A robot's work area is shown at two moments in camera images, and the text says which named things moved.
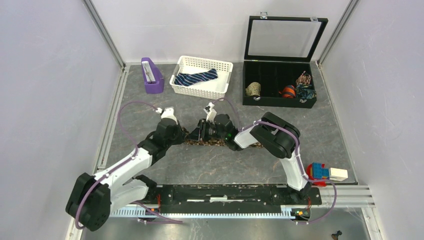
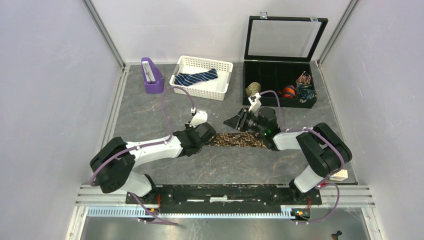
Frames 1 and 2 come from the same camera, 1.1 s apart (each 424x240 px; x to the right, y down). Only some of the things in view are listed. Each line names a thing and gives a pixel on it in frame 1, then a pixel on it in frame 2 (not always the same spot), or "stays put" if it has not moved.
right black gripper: [194, 134] → [233, 122]
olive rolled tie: [253, 88] stays put
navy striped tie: [184, 79] stays put
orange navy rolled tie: [288, 92] stays put
